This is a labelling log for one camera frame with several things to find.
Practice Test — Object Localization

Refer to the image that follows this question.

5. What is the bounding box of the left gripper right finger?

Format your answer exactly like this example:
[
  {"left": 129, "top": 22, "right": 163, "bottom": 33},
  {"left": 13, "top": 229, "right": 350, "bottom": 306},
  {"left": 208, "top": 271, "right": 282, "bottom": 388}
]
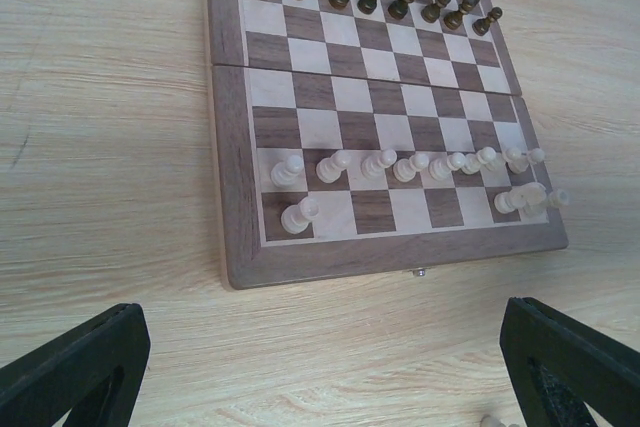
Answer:
[{"left": 500, "top": 297, "right": 639, "bottom": 426}]

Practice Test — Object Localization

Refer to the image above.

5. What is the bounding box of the light chess piece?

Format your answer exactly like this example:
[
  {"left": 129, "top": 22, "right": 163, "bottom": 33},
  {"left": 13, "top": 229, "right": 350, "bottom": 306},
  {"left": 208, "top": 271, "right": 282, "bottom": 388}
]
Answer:
[
  {"left": 270, "top": 155, "right": 304, "bottom": 187},
  {"left": 494, "top": 182, "right": 546, "bottom": 214},
  {"left": 281, "top": 196, "right": 320, "bottom": 234},
  {"left": 393, "top": 152, "right": 430, "bottom": 183},
  {"left": 428, "top": 152, "right": 466, "bottom": 181}
]

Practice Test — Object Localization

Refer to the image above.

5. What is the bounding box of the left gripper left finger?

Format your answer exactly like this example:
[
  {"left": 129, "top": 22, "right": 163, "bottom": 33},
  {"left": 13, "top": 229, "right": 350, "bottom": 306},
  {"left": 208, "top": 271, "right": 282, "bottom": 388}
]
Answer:
[{"left": 1, "top": 303, "right": 151, "bottom": 426}]

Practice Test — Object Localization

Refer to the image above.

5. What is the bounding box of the wooden chess board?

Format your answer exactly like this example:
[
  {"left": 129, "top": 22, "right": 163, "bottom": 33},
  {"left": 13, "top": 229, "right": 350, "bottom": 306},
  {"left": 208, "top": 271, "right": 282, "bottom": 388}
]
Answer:
[{"left": 206, "top": 0, "right": 568, "bottom": 289}]

